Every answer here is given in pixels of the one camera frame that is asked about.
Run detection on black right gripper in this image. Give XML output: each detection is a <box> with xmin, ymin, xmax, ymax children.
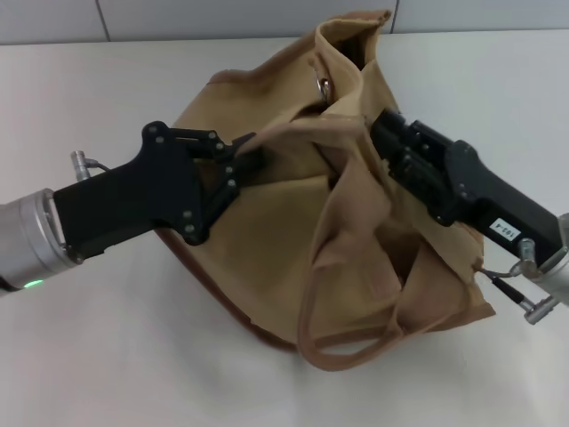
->
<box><xmin>370</xmin><ymin>110</ymin><xmax>564</xmax><ymax>269</ymax></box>

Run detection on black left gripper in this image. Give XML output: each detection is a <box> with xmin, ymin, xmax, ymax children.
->
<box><xmin>52</xmin><ymin>120</ymin><xmax>268</xmax><ymax>262</ymax></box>

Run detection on khaki canvas food bag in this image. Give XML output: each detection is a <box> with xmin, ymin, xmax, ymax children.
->
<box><xmin>155</xmin><ymin>8</ymin><xmax>497</xmax><ymax>371</ymax></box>

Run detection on left arm cable with metal plug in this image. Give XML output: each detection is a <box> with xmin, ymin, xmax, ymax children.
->
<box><xmin>69</xmin><ymin>150</ymin><xmax>113</xmax><ymax>184</ymax></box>

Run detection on arm cable with metal plug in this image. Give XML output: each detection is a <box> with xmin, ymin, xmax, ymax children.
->
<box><xmin>69</xmin><ymin>150</ymin><xmax>113</xmax><ymax>184</ymax></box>
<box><xmin>481</xmin><ymin>237</ymin><xmax>557</xmax><ymax>326</ymax></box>

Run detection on right arm cable with metal plug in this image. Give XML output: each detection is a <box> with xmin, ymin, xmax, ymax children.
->
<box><xmin>481</xmin><ymin>237</ymin><xmax>557</xmax><ymax>326</ymax></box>

